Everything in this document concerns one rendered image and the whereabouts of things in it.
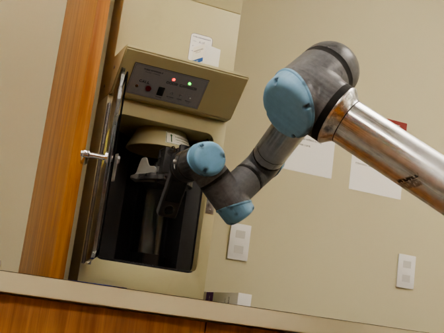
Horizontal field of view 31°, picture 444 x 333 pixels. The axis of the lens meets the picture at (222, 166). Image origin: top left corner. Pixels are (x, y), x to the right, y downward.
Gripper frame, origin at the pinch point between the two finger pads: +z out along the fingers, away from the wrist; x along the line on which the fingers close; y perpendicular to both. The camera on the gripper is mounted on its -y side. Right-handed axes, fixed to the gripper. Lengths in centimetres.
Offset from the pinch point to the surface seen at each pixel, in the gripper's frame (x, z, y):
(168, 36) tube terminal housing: 3.9, -3.3, 38.1
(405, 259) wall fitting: -103, 39, -2
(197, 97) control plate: -4.3, -9.0, 22.3
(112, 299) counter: 15.8, -33.4, -30.2
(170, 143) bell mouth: -1.1, -1.8, 11.0
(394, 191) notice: -97, 39, 21
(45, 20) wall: 30, 40, 49
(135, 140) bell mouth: 6.6, 3.0, 10.9
